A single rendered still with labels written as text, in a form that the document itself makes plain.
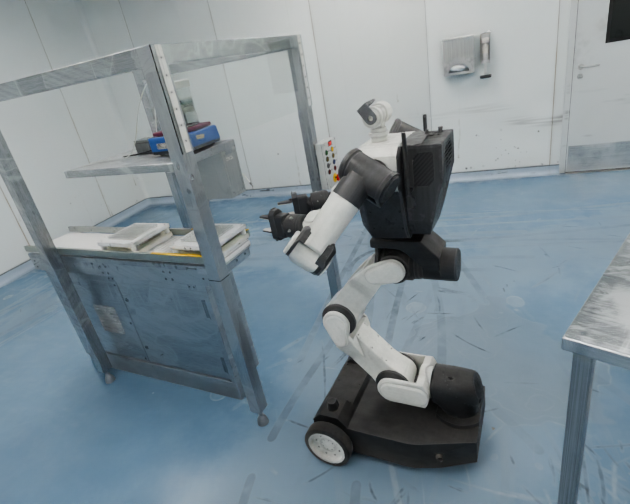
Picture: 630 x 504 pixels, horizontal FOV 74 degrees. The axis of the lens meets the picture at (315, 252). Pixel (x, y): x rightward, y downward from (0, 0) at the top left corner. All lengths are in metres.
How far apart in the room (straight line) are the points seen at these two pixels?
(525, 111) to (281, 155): 2.78
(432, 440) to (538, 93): 3.90
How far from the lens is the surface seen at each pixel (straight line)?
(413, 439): 1.76
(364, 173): 1.13
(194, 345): 2.24
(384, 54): 4.94
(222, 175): 1.82
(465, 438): 1.77
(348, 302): 1.62
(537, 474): 1.93
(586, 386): 1.20
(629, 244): 1.57
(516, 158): 5.08
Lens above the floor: 1.51
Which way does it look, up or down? 24 degrees down
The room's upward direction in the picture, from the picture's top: 11 degrees counter-clockwise
